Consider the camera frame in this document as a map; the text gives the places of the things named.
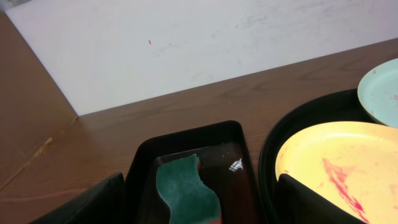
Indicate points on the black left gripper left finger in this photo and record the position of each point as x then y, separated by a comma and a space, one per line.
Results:
103, 203

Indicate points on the black round tray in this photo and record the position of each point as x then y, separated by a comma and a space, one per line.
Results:
339, 106

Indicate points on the far light blue plate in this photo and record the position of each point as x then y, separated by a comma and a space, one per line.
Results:
378, 91

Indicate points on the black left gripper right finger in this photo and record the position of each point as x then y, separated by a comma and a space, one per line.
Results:
298, 204

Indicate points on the green orange sponge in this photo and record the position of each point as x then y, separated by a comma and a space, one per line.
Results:
188, 199

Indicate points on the yellow plate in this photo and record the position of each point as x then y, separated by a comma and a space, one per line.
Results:
352, 164

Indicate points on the black rectangular tray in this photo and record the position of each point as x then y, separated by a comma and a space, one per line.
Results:
225, 168

